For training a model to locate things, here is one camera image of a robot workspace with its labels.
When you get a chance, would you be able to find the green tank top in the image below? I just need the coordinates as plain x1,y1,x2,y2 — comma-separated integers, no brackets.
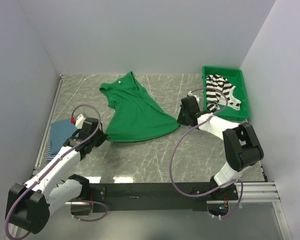
99,71,180,143

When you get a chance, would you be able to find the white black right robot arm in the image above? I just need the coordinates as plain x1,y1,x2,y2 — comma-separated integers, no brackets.
177,96,264,200

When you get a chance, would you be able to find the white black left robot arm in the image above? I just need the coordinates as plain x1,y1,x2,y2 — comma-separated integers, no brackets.
5,116,107,234

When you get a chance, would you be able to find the folded blue tank top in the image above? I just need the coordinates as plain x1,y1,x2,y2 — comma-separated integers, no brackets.
49,118,77,155

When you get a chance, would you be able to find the black white striped tank top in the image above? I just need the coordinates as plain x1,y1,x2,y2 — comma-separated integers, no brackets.
205,74,241,112

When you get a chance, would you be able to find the blue white striped tank top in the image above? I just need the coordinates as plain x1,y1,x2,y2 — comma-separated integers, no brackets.
44,139,56,161

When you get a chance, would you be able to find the green plastic bin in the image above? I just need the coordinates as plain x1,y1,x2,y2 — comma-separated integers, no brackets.
202,66,250,122

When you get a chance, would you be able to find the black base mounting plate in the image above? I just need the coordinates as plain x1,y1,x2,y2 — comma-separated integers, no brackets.
59,182,240,213

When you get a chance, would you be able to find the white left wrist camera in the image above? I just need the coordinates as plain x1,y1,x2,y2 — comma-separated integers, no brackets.
70,114,87,129

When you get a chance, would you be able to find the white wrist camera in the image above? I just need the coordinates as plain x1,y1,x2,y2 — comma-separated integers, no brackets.
187,91,198,98
70,114,87,129

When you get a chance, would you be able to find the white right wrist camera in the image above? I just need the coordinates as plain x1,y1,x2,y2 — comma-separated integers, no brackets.
187,91,198,98

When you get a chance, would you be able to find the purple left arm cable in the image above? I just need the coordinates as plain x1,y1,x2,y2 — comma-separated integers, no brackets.
4,104,109,240

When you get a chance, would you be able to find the aluminium frame rail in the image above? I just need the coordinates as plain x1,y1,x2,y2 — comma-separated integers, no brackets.
207,181,281,204

